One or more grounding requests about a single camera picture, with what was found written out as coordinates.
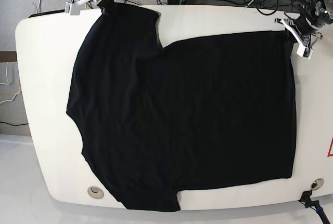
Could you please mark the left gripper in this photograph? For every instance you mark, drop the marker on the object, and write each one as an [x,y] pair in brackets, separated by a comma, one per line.
[306,24]

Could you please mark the black T-shirt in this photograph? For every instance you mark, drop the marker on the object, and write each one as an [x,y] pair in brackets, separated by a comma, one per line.
[199,114]

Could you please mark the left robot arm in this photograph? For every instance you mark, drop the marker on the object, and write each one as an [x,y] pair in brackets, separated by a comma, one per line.
[318,6]

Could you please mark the right metal table grommet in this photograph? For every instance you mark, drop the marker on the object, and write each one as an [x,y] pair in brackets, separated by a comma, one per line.
[317,184]

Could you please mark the metal table grommet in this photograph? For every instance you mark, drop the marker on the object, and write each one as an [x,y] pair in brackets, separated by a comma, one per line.
[95,192]
[317,184]

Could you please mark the left metal table grommet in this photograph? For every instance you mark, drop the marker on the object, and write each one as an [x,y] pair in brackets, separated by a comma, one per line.
[95,192]

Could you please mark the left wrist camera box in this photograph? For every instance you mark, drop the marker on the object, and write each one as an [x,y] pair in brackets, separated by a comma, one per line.
[304,52]

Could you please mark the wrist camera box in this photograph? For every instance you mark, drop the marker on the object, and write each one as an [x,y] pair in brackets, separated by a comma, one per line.
[304,52]
[72,9]

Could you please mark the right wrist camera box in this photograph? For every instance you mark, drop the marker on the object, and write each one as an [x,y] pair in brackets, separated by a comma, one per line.
[72,9]

